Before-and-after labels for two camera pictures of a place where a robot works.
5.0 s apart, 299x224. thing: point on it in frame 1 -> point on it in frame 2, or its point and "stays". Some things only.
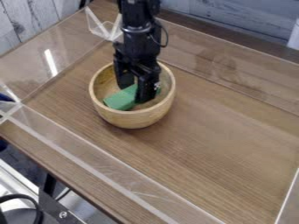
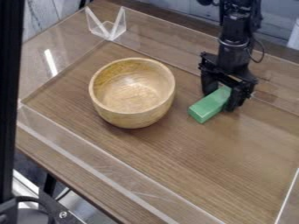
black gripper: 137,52 -> 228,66
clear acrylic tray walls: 216,162 stays
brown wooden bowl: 147,112 stays
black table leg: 49,185 stays
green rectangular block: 124,99 -> 210,104
